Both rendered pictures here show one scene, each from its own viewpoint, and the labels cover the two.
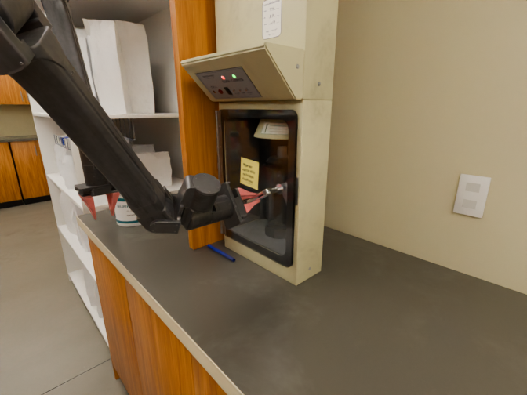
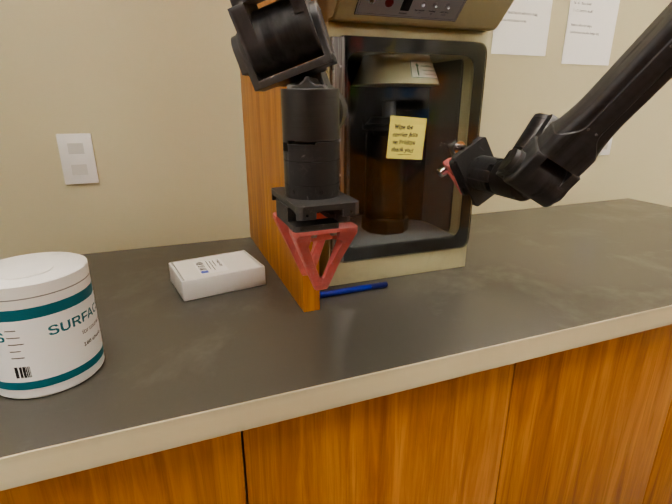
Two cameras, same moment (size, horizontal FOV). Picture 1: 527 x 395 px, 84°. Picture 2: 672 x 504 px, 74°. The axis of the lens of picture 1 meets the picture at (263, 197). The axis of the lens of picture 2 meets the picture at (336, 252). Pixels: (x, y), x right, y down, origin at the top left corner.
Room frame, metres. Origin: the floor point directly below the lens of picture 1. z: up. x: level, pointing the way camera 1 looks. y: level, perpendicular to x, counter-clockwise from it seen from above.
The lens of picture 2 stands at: (0.59, 0.88, 1.28)
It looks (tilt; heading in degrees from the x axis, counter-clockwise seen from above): 19 degrees down; 292
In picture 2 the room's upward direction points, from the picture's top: straight up
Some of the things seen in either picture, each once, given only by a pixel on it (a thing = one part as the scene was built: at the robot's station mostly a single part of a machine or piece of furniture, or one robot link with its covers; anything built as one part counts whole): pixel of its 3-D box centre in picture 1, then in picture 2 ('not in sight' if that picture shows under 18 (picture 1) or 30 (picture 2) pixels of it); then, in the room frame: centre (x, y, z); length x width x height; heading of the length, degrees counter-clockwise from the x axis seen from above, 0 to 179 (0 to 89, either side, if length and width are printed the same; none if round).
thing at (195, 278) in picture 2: not in sight; (216, 273); (1.12, 0.20, 0.96); 0.16 x 0.12 x 0.04; 53
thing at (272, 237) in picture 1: (252, 184); (409, 154); (0.79, 0.03, 1.19); 0.30 x 0.01 x 0.40; 43
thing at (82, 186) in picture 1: (96, 176); (311, 176); (0.79, 0.46, 1.21); 0.10 x 0.07 x 0.07; 134
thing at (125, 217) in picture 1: (131, 204); (40, 320); (1.14, 0.54, 1.02); 0.13 x 0.13 x 0.15
